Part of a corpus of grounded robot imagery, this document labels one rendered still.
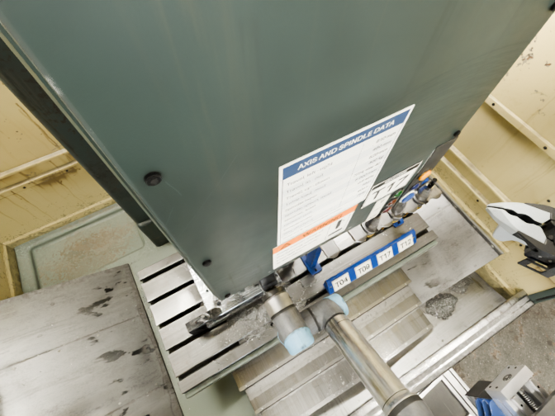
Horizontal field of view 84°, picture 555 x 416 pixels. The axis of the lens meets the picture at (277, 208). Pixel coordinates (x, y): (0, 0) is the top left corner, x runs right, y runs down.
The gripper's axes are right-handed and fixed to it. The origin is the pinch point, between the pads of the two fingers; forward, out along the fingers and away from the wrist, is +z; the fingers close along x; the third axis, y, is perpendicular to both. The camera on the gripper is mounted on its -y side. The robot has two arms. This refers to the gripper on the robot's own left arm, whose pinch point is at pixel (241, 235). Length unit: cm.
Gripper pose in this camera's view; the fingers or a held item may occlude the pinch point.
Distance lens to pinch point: 93.3
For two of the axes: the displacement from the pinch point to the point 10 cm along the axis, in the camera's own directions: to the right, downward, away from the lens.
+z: -4.9, -7.8, 3.9
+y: -0.1, 4.5, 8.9
